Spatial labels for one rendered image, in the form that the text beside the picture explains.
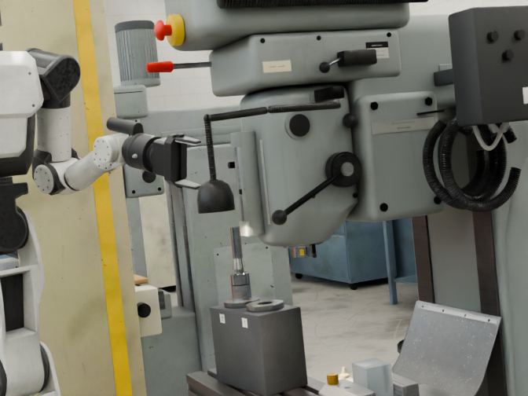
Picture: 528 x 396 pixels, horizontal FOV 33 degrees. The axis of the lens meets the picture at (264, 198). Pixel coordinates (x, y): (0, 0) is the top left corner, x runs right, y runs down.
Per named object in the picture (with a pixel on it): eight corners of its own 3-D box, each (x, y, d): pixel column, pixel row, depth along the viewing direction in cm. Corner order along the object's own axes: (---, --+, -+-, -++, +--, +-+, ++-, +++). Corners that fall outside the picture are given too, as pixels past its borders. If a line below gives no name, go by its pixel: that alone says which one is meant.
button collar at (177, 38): (176, 43, 173) (173, 12, 173) (166, 47, 179) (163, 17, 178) (186, 42, 174) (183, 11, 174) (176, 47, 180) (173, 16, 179)
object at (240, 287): (250, 299, 217) (247, 277, 217) (230, 301, 218) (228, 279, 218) (253, 296, 222) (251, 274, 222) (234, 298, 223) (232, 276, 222)
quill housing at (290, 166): (284, 251, 175) (267, 86, 173) (243, 245, 193) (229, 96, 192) (368, 238, 182) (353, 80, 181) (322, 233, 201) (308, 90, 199)
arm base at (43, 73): (12, 99, 237) (1, 58, 232) (49, 82, 246) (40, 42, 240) (49, 109, 229) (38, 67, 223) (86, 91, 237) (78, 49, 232)
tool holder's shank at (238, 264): (244, 273, 218) (240, 227, 217) (232, 273, 218) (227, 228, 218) (247, 271, 221) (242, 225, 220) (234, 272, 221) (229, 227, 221)
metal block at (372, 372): (368, 401, 163) (365, 368, 163) (353, 394, 169) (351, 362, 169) (394, 395, 165) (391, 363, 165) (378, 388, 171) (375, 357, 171)
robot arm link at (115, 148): (125, 174, 216) (93, 165, 223) (156, 165, 224) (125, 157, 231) (124, 127, 213) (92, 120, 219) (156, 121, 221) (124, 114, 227)
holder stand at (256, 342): (265, 397, 204) (257, 309, 203) (216, 382, 223) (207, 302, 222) (308, 385, 211) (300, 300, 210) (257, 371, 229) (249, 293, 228)
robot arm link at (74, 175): (87, 179, 226) (48, 207, 239) (117, 171, 234) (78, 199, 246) (70, 141, 227) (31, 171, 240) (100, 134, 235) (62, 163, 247)
